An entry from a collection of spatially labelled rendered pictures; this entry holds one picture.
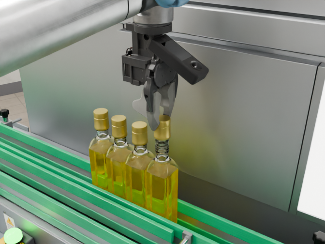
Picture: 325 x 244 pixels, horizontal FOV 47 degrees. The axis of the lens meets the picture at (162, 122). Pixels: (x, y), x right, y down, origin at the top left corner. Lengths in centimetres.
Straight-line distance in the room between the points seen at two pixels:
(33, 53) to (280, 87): 49
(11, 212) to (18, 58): 72
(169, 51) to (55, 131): 72
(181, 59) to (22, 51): 34
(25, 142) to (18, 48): 86
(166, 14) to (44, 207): 57
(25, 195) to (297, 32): 74
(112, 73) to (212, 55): 33
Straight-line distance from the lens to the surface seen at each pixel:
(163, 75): 72
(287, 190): 86
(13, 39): 41
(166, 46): 70
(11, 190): 108
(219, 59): 80
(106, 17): 46
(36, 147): 122
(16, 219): 110
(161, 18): 68
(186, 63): 68
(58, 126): 130
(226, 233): 89
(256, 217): 98
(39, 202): 99
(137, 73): 73
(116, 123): 83
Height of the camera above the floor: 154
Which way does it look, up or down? 28 degrees down
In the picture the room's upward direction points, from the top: straight up
